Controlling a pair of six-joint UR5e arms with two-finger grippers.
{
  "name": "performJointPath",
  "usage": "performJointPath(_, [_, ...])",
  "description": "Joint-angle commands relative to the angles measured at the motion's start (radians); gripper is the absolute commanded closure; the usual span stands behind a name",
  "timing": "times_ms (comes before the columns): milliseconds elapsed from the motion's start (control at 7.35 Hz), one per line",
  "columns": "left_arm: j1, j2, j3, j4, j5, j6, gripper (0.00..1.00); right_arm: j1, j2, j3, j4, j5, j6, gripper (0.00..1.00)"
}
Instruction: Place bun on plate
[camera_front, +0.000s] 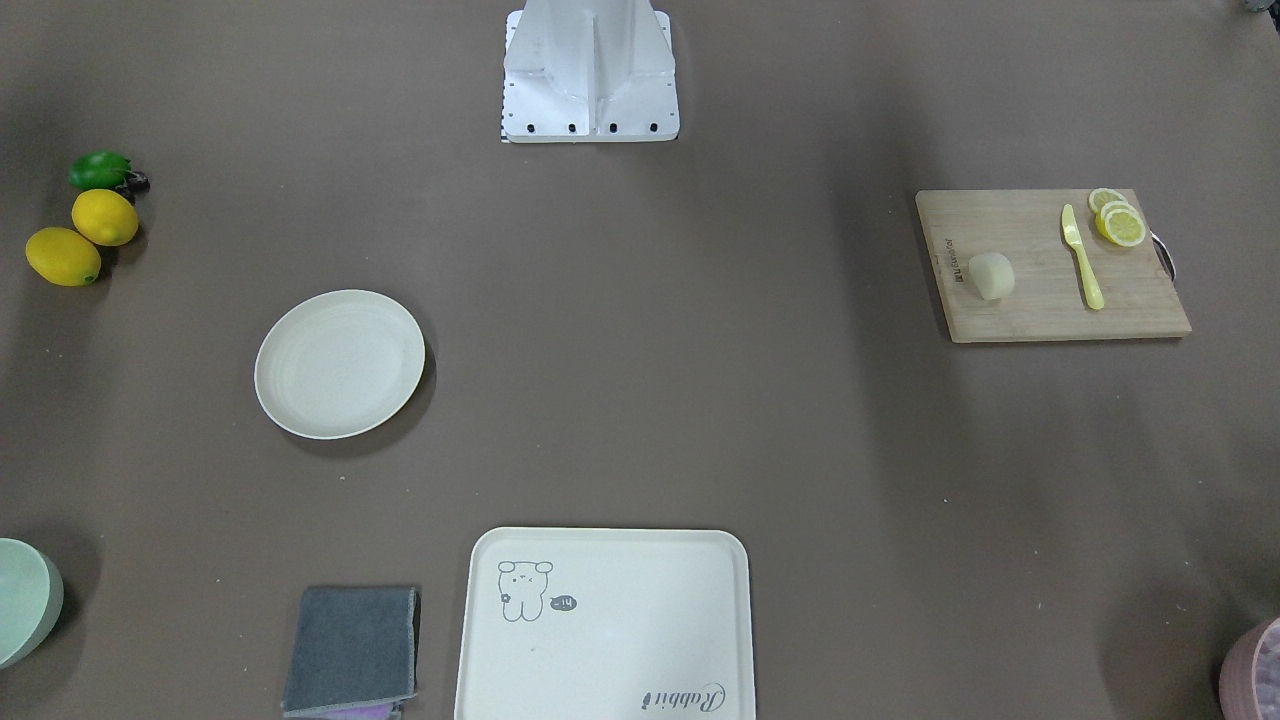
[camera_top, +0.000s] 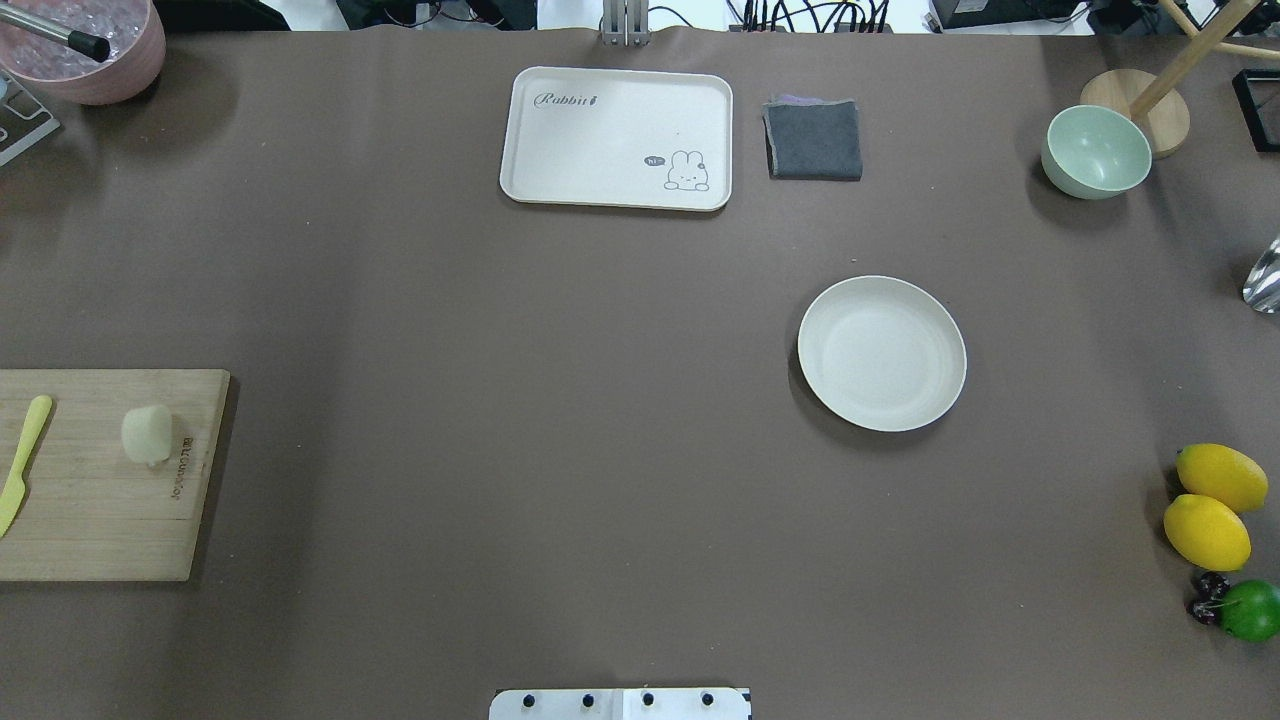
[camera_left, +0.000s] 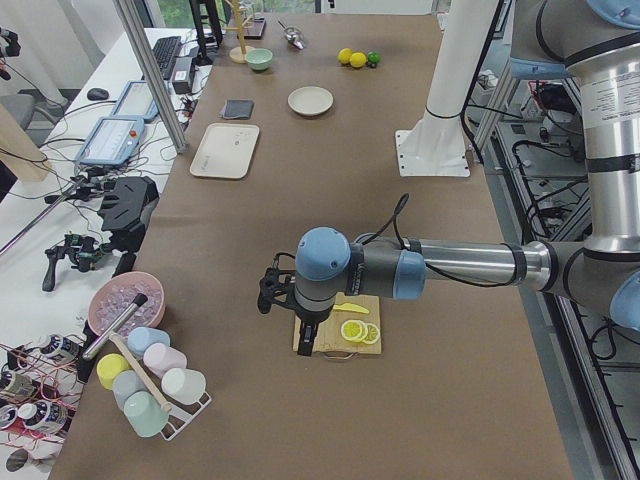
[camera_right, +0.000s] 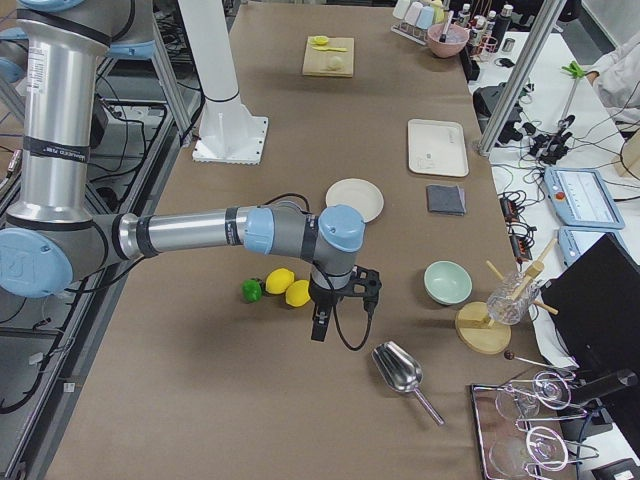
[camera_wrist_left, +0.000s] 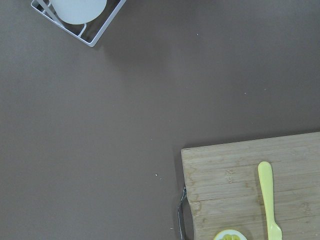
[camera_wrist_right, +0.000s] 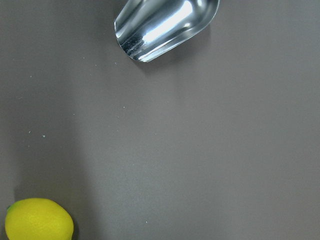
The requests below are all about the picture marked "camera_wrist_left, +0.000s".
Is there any cream round plate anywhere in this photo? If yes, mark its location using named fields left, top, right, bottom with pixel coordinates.
left=49, top=0, right=108, bottom=25

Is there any bamboo cutting board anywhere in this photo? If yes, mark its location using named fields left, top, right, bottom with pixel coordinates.
left=181, top=132, right=320, bottom=240

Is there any yellow plastic knife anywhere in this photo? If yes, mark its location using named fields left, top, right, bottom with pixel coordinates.
left=258, top=161, right=283, bottom=240

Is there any lemon slice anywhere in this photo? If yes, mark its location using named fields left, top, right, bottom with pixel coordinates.
left=213, top=229, right=247, bottom=240

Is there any metal board handle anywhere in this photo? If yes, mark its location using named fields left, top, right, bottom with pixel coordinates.
left=177, top=187, right=187, bottom=240

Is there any white wire rack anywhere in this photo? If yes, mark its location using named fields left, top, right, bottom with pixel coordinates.
left=30, top=0, right=126, bottom=47

